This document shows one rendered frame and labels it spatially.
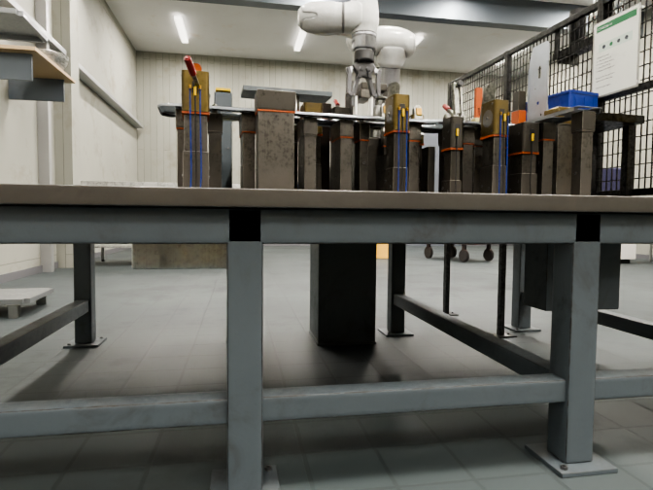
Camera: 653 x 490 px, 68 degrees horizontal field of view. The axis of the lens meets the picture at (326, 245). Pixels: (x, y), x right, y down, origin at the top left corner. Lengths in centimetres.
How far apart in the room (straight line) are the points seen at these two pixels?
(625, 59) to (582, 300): 118
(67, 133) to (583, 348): 633
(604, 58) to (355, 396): 174
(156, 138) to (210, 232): 1067
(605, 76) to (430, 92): 1053
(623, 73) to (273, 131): 140
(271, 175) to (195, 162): 23
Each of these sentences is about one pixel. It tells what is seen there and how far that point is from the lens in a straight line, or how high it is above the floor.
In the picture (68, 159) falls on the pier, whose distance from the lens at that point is 687.
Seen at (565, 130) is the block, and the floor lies 97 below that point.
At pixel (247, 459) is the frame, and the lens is 120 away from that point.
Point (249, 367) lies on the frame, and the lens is 112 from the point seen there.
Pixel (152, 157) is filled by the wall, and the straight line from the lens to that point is 1168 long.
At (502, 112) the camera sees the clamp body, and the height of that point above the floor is 100.
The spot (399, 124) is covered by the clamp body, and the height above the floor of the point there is 95.
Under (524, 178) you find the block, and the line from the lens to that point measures 183.
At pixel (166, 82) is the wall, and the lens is 1195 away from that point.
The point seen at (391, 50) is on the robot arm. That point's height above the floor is 142.
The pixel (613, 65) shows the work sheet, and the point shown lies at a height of 126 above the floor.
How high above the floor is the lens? 64
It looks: 3 degrees down
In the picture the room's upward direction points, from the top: 1 degrees clockwise
